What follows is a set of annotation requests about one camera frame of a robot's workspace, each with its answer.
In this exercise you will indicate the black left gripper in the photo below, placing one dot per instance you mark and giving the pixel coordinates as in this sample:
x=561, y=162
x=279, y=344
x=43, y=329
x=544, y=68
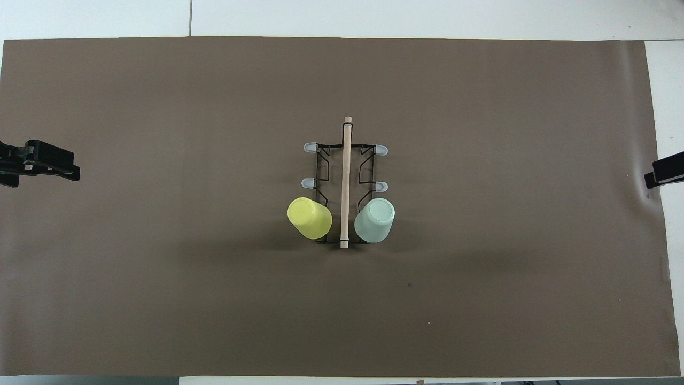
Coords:
x=12, y=160

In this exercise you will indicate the yellow plastic cup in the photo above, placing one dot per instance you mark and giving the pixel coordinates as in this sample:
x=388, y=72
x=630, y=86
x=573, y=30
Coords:
x=310, y=219

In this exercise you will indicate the pale green plastic cup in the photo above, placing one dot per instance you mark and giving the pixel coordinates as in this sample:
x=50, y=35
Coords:
x=374, y=222

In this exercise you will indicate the brown paper table mat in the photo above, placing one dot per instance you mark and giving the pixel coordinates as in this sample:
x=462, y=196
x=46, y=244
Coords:
x=160, y=294

